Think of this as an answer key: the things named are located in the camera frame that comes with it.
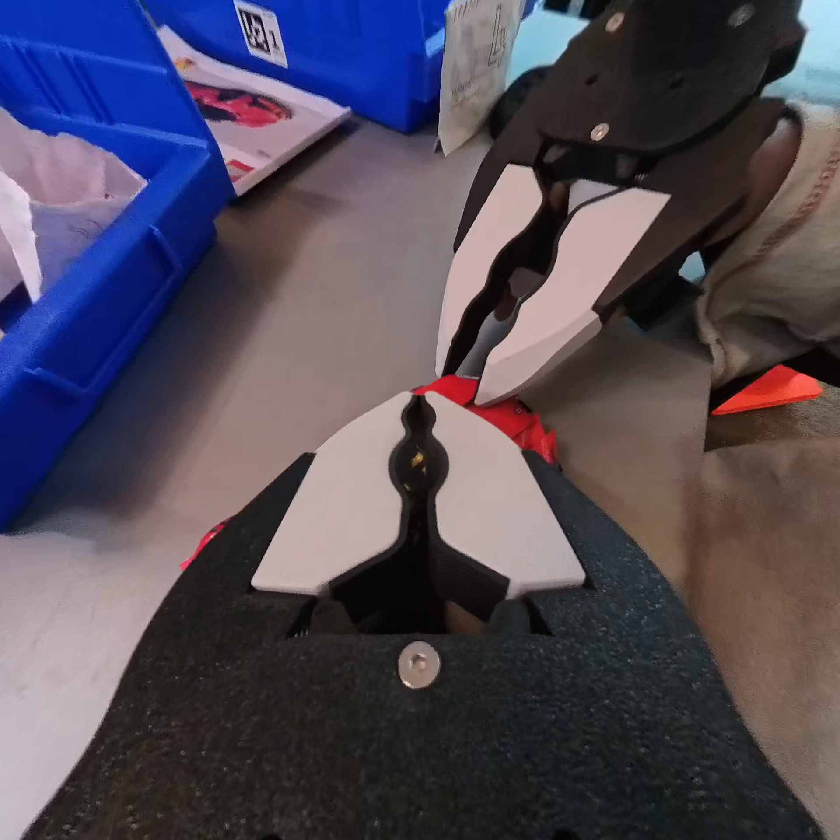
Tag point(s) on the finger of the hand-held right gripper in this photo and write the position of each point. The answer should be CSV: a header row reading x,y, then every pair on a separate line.
x,y
489,236
590,262

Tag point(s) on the red toy brick car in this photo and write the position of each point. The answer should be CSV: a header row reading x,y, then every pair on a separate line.
x,y
518,420

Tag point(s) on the black shoe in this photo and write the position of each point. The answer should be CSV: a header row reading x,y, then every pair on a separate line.
x,y
515,98

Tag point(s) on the orange grey striped pole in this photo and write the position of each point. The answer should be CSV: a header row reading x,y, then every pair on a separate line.
x,y
768,390

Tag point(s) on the white instruction booklet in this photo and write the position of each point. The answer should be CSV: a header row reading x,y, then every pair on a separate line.
x,y
275,131

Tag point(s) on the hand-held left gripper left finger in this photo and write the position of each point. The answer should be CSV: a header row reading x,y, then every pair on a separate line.
x,y
328,512

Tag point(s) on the person's beige pants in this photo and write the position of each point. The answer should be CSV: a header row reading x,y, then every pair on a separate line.
x,y
774,590

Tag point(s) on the white printed paper bag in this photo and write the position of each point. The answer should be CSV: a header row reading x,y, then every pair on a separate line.
x,y
469,79

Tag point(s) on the blue plastic bin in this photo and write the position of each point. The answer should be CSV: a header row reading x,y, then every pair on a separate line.
x,y
367,72
98,367

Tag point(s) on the grey desk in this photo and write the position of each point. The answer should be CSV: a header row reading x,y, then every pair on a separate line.
x,y
295,295

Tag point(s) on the crumpled clear plastic bag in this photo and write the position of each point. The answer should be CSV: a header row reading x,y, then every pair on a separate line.
x,y
79,197

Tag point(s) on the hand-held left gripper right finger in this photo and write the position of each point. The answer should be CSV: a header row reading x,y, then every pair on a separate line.
x,y
505,512

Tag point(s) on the person's right hand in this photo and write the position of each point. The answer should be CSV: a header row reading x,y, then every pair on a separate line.
x,y
771,174

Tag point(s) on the white plastic bag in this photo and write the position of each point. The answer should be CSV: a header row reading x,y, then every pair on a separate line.
x,y
16,229

